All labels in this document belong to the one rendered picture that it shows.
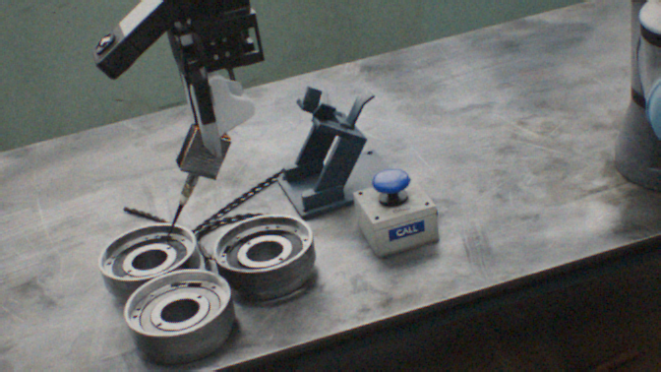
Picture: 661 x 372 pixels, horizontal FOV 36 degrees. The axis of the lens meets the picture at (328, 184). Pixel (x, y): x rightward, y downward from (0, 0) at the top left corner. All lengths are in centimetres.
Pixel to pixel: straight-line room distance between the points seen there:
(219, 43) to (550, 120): 48
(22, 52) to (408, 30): 102
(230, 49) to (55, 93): 170
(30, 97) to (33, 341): 166
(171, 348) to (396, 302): 22
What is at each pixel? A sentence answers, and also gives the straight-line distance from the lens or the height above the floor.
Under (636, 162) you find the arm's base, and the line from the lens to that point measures 117.
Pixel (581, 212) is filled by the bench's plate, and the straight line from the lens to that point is 114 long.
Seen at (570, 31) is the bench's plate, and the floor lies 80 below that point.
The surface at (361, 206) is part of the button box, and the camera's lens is 110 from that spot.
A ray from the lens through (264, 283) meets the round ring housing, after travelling 104.
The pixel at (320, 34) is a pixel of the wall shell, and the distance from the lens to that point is 277.
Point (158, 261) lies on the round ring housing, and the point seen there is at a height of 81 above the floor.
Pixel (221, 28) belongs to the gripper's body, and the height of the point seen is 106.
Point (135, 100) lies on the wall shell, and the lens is 274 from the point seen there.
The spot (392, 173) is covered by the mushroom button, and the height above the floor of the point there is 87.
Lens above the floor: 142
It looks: 30 degrees down
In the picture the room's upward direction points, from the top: 10 degrees counter-clockwise
